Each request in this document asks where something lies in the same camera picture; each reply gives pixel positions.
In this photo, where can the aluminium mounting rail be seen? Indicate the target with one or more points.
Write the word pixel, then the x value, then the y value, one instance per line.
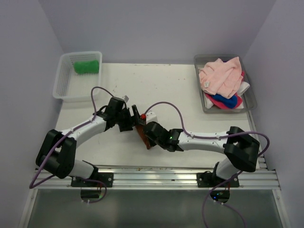
pixel 157 178

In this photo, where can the light pink towel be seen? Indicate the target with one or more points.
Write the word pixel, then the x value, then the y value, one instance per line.
pixel 222 78

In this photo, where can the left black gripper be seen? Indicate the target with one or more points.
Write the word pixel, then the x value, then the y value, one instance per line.
pixel 128 125

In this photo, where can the magenta towel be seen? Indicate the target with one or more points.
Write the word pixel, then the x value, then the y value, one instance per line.
pixel 227 96

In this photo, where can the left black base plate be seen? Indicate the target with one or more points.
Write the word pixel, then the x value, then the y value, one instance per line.
pixel 94 180

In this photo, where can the grey plastic tray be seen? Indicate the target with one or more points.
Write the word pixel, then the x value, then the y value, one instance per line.
pixel 248 97

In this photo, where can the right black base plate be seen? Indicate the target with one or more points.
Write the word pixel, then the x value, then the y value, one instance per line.
pixel 208 179

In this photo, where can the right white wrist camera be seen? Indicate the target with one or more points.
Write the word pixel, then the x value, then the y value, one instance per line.
pixel 149 117

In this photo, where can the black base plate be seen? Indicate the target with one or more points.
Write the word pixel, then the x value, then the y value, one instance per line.
pixel 94 180
pixel 208 179

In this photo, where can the white towel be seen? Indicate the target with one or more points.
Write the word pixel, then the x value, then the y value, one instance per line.
pixel 244 86

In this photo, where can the brown towel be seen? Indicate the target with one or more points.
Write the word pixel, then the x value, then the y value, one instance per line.
pixel 143 137

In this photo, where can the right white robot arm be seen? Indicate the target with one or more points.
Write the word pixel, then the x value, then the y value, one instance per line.
pixel 240 149

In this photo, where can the blue towel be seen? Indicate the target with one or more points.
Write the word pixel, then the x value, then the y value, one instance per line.
pixel 228 102

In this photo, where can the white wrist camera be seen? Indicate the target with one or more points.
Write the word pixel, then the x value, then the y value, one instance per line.
pixel 149 117
pixel 125 98

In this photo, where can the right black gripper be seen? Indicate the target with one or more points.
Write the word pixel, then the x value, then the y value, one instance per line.
pixel 152 143

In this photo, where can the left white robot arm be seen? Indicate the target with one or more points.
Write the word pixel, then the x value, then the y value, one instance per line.
pixel 57 154

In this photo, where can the white plastic basket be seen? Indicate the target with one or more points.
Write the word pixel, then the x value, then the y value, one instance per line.
pixel 71 86

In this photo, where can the green towel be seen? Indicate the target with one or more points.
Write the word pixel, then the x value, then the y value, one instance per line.
pixel 86 67

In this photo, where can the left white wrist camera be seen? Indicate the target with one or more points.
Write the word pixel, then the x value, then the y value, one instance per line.
pixel 125 98

